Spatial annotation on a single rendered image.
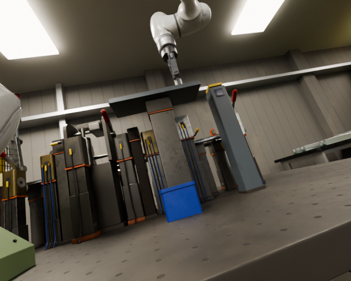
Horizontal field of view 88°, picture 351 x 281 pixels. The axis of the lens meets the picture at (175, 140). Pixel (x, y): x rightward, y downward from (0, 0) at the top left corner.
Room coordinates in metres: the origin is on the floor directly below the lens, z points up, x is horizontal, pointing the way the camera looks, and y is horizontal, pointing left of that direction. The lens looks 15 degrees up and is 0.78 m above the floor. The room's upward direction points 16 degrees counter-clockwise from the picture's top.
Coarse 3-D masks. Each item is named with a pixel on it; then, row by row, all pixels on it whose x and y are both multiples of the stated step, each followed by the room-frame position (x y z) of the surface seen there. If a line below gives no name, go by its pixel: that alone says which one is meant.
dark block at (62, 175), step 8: (56, 152) 0.72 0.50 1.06; (56, 160) 0.72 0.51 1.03; (64, 160) 0.73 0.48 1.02; (56, 168) 0.72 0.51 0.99; (64, 168) 0.73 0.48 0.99; (64, 176) 0.73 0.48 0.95; (64, 184) 0.73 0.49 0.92; (64, 192) 0.73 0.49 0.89; (64, 200) 0.73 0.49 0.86; (64, 208) 0.72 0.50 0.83; (64, 216) 0.72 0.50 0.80; (64, 224) 0.72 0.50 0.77; (64, 232) 0.72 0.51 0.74; (72, 232) 0.73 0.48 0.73; (64, 240) 0.72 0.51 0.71
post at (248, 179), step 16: (208, 96) 0.73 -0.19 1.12; (224, 96) 0.69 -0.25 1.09; (224, 112) 0.69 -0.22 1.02; (224, 128) 0.69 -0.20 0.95; (240, 128) 0.70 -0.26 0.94; (224, 144) 0.74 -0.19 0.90; (240, 144) 0.69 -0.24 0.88; (240, 160) 0.69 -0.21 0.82; (240, 176) 0.70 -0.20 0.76; (256, 176) 0.70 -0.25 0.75; (240, 192) 0.74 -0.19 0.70
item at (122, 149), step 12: (120, 144) 0.75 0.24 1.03; (120, 156) 0.76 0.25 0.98; (132, 156) 0.78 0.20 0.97; (120, 168) 0.77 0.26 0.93; (132, 168) 0.77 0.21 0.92; (132, 180) 0.77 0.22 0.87; (132, 192) 0.77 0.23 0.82; (132, 204) 0.75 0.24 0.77; (132, 216) 0.76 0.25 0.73; (144, 216) 0.76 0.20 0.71
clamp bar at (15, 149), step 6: (12, 138) 0.77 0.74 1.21; (18, 138) 0.78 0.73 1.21; (12, 144) 0.77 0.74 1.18; (18, 144) 0.78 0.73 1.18; (12, 150) 0.77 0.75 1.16; (18, 150) 0.78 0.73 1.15; (12, 156) 0.78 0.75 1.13; (18, 156) 0.78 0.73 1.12; (18, 162) 0.79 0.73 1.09; (12, 168) 0.79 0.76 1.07
